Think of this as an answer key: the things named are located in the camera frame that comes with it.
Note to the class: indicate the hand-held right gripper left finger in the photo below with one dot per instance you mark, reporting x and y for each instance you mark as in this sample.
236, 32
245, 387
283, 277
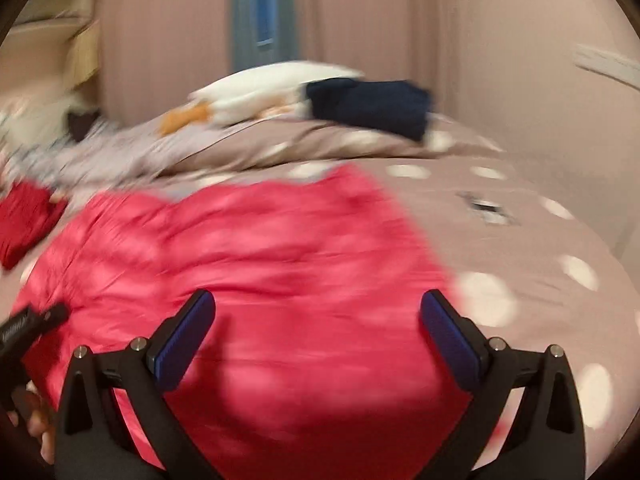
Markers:
185, 341

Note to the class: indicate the dark red cloth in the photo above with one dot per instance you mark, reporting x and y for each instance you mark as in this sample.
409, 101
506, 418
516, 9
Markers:
27, 220

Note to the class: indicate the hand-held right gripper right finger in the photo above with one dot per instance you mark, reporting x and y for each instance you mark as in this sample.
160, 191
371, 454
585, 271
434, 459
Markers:
447, 336

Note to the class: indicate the mustard yellow garment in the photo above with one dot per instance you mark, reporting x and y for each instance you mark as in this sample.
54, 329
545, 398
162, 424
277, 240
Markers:
182, 117

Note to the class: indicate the pink curtain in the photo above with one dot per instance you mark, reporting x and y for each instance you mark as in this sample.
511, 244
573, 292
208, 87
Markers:
165, 35

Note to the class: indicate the brown polka dot pillow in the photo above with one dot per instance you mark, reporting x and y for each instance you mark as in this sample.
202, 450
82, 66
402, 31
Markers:
325, 146

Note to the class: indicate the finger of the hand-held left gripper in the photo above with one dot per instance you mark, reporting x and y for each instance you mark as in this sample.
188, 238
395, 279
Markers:
42, 317

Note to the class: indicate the white wall socket strip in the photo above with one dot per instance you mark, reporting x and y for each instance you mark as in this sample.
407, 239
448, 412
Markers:
605, 62

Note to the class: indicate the grey patterned quilt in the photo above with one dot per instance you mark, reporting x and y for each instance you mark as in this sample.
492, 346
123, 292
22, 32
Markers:
90, 160

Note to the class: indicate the navy blue garment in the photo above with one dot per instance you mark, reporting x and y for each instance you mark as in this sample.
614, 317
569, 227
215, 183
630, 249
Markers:
370, 107

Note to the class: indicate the red hooded puffer jacket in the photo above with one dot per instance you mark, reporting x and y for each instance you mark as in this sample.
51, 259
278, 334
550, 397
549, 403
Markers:
275, 260

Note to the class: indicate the white fleece blanket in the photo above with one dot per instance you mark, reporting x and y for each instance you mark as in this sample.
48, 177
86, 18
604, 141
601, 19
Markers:
260, 87

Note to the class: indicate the person's left hand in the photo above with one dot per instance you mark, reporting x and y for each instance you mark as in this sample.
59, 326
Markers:
37, 420

